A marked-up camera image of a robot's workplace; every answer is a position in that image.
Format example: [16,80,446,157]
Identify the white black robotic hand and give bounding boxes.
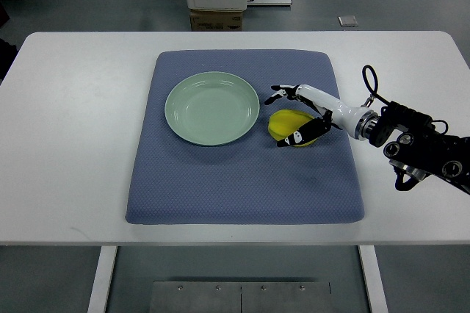
[264,84,377,147]

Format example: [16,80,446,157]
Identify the yellow starfruit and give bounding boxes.
[268,109,328,147]

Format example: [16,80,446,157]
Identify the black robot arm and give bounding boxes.
[358,101,469,193]

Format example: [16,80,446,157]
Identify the grey floor plate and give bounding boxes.
[338,15,358,28]

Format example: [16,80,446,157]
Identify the light green plate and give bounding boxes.
[164,71,260,146]

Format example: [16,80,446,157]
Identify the cardboard box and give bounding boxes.
[189,10,243,32]

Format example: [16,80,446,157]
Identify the white right table leg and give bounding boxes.
[358,245,388,313]

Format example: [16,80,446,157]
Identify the white table leg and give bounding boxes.
[87,246,118,313]
[358,245,388,313]

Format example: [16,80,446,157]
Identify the blue textured mat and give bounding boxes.
[126,49,364,225]

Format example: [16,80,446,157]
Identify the white left table leg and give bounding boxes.
[87,246,118,313]

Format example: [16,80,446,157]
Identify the black cable loop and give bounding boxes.
[361,65,394,108]

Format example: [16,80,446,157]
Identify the white floor rail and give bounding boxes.
[247,0,292,7]

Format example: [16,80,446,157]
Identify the metal base plate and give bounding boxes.
[149,281,335,312]

